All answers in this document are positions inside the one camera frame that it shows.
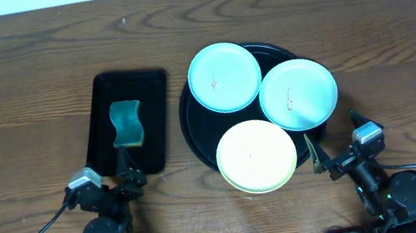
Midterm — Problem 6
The black round tray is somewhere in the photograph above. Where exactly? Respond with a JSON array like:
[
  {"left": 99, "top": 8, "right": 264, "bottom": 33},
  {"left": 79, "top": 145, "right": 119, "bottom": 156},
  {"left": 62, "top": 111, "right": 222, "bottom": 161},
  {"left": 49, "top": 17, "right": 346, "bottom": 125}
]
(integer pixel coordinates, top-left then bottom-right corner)
[{"left": 169, "top": 33, "right": 334, "bottom": 186}]

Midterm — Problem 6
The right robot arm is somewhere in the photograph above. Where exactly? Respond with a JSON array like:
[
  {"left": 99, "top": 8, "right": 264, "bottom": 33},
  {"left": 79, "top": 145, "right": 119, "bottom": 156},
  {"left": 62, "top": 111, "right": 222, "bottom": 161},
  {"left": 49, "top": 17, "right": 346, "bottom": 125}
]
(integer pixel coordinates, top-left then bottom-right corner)
[{"left": 304, "top": 110, "right": 416, "bottom": 233}]

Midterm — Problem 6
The light blue plate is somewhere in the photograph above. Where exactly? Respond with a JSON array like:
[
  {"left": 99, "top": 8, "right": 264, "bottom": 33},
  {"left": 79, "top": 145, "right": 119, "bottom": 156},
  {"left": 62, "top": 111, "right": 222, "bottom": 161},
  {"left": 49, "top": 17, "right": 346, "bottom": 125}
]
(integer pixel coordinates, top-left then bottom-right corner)
[
  {"left": 259, "top": 58, "right": 338, "bottom": 132},
  {"left": 187, "top": 43, "right": 262, "bottom": 114}
]

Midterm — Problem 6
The green scouring sponge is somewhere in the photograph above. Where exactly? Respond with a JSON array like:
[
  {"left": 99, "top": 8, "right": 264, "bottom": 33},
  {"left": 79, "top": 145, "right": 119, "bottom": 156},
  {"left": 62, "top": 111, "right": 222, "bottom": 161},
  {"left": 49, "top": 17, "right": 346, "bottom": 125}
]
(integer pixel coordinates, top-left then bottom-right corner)
[{"left": 109, "top": 100, "right": 145, "bottom": 148}]

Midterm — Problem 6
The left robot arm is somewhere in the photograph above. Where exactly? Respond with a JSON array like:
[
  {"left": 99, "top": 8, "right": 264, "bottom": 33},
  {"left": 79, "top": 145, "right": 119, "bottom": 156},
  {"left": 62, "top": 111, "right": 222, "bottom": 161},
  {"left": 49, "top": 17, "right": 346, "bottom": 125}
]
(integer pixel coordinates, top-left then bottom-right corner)
[{"left": 63, "top": 147, "right": 147, "bottom": 233}]

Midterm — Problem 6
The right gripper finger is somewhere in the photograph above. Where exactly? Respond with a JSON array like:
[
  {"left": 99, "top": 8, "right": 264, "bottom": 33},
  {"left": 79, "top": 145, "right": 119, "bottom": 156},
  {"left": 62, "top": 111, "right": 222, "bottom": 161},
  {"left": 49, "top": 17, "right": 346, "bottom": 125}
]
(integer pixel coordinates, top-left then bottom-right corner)
[
  {"left": 348, "top": 109, "right": 383, "bottom": 129},
  {"left": 303, "top": 133, "right": 330, "bottom": 175}
]

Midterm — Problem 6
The yellow plate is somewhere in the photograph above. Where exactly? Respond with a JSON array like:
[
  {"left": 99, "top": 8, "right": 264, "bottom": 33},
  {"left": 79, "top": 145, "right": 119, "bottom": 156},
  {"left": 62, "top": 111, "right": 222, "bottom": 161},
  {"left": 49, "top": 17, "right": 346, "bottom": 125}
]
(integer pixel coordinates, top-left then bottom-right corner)
[{"left": 216, "top": 119, "right": 297, "bottom": 194}]

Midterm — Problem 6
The black rectangular tray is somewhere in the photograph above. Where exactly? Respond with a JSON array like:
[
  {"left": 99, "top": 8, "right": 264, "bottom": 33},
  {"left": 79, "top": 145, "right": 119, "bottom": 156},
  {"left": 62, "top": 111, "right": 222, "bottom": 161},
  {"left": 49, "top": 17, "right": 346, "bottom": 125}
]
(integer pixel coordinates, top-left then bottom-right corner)
[{"left": 86, "top": 68, "right": 167, "bottom": 177}]

